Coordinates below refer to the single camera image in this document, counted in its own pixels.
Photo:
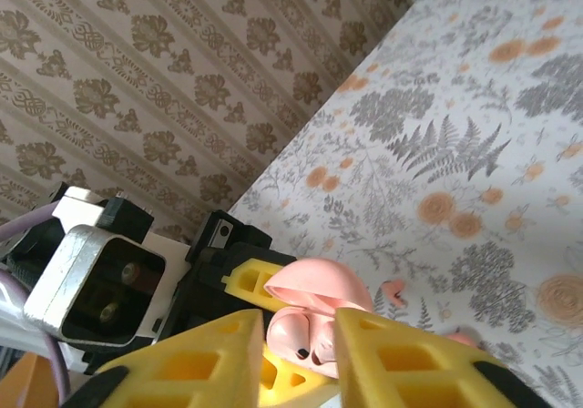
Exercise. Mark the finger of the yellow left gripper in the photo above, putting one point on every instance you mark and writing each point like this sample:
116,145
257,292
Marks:
237,273
282,387

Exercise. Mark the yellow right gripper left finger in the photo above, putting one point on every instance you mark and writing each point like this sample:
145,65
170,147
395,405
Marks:
246,358

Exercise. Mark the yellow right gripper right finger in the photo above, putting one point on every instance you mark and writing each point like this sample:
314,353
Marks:
360,367

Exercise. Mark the pink earbud charging case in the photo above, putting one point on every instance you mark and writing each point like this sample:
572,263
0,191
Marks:
319,276

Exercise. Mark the small pink earbud part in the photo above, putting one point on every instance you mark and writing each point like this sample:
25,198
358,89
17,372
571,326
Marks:
394,289

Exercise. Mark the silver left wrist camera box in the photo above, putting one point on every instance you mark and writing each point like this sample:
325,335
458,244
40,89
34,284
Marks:
68,267

